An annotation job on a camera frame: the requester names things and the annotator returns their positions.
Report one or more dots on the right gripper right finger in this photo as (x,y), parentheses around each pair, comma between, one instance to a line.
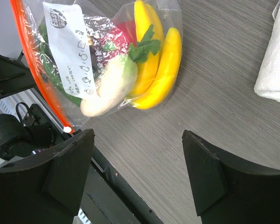
(228,189)

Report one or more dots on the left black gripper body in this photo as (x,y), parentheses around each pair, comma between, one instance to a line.
(15,77)

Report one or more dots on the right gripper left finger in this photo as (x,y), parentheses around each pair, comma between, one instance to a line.
(47,188)

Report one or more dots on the green fake chili pepper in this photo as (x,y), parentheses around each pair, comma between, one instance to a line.
(50,66)

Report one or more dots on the clear orange zip top bag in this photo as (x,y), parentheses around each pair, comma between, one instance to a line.
(88,65)

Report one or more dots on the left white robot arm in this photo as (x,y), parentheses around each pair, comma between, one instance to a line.
(27,124)

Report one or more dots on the white fake radish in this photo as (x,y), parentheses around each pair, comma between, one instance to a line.
(115,75)

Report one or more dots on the yellow fake banana bunch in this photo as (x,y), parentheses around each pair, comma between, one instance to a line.
(157,76)

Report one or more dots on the rolled white towel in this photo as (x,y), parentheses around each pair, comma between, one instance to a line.
(268,82)

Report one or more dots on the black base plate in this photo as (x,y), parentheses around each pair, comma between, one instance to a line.
(109,199)

